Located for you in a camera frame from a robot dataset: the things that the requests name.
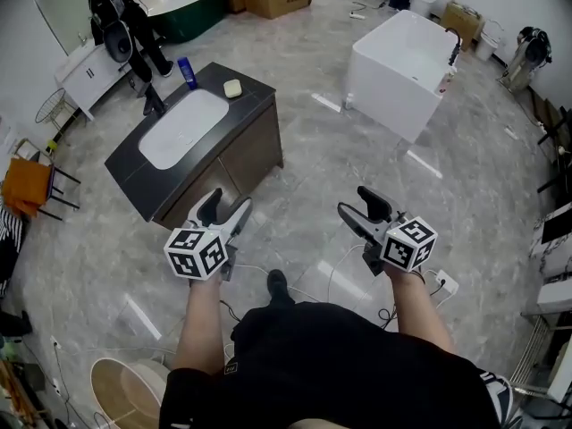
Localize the white power strip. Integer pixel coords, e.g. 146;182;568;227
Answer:
434;269;460;296

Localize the blue bottle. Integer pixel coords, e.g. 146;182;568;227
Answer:
176;56;198;91

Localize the cardboard box with items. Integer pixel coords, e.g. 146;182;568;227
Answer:
440;0;486;52

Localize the person's black shoe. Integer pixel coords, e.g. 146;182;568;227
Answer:
266;269;297;307

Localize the wooden vanity cabinet black top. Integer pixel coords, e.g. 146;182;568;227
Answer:
104;61;285;231

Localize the person's right forearm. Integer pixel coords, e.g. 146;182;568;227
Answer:
383;267;458;356

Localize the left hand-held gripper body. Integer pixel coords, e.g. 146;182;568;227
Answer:
163;211;240;282

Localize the white bucket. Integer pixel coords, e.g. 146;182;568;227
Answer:
474;29;501;63

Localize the white cable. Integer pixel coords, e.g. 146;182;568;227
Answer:
325;243;368;304

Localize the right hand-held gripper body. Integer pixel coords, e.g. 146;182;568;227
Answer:
360;211;439;277

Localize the white square bathtub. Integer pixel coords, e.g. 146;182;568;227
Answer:
342;9;460;145

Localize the dark green bathtub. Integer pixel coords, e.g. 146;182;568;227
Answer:
145;0;227;45

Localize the black bathtub faucet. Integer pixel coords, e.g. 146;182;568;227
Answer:
444;27;462;67

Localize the person's left forearm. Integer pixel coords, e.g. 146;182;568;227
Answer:
171;273;225;375

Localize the wire frame stool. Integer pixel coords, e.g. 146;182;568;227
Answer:
35;88;88;133

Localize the white vanity cabinet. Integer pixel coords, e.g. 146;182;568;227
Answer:
54;38;148;122

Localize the orange chair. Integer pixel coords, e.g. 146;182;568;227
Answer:
0;138;82;222

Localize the person's black shirt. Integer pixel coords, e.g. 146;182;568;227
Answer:
158;300;525;429

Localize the round wooden table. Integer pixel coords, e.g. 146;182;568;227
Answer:
89;357;173;429

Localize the white sink basin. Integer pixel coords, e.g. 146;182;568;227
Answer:
138;88;230;171

